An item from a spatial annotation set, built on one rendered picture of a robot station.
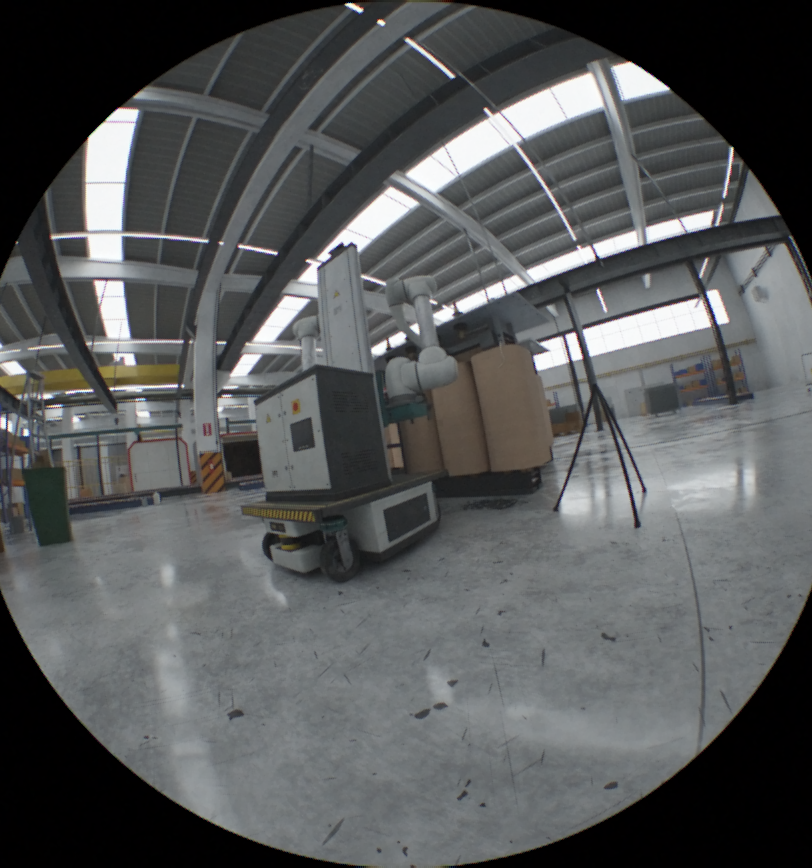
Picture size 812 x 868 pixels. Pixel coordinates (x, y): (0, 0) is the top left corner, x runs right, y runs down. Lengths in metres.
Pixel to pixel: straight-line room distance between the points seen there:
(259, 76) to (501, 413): 9.87
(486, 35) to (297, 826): 10.88
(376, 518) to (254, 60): 10.07
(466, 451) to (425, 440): 0.43
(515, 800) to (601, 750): 0.14
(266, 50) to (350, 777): 10.27
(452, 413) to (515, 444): 0.57
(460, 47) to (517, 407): 9.72
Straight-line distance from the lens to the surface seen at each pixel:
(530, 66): 4.95
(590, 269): 10.82
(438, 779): 0.51
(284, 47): 9.77
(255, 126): 9.41
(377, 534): 1.15
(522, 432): 2.05
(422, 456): 2.54
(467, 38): 10.24
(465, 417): 2.26
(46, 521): 4.01
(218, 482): 11.71
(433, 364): 1.53
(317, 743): 0.59
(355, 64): 8.13
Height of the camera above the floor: 0.46
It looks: 3 degrees up
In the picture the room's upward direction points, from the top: 9 degrees counter-clockwise
